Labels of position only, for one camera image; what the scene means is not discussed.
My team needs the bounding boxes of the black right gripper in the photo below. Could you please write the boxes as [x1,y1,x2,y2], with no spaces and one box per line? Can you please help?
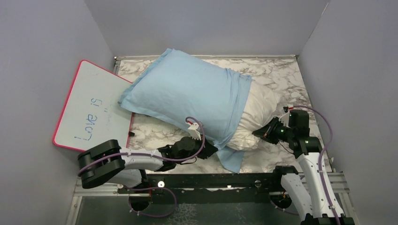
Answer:
[253,116,295,144]

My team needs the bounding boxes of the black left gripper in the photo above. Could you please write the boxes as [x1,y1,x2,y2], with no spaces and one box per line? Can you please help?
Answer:
[176,134,218,165]

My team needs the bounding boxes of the white pillow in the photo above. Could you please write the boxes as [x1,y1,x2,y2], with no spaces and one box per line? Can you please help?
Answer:
[227,81,281,151]

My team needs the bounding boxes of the light blue pillowcase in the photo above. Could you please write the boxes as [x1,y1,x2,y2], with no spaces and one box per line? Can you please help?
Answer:
[118,49,252,173]

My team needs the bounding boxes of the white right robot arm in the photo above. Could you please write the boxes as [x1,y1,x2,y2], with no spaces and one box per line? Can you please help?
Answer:
[253,105,355,225]

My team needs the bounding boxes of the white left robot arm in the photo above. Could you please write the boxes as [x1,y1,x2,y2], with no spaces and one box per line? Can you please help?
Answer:
[77,137,218,193]

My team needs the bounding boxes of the pink framed whiteboard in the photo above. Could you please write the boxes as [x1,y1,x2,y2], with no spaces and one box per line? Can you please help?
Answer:
[53,60,133,151]

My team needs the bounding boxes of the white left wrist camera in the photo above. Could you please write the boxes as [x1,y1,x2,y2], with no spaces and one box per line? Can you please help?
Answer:
[186,121,202,141]

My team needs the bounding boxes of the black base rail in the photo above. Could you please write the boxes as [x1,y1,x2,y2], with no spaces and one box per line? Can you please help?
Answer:
[118,173,292,208]

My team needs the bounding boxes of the aluminium table edge frame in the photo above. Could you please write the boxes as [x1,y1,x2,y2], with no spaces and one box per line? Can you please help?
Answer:
[114,55,298,61]

